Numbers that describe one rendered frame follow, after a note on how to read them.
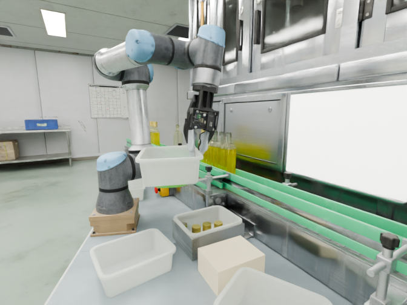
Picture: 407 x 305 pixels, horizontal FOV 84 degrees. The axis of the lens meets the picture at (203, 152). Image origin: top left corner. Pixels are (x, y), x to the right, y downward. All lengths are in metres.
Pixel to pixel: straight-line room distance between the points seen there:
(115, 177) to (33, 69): 6.04
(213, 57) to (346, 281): 0.67
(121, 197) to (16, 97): 6.02
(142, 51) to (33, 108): 6.25
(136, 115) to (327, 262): 0.85
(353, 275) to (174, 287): 0.47
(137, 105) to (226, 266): 0.70
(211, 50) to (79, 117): 6.26
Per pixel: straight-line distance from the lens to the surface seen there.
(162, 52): 0.66
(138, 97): 1.02
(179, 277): 0.77
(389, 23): 0.91
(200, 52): 0.64
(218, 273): 0.66
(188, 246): 0.82
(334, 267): 0.77
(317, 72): 0.94
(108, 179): 0.97
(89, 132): 6.80
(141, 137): 1.01
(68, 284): 0.84
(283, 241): 0.85
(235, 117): 1.24
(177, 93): 7.44
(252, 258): 0.72
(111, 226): 1.01
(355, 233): 0.72
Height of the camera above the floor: 1.23
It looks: 10 degrees down
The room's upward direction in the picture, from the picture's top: straight up
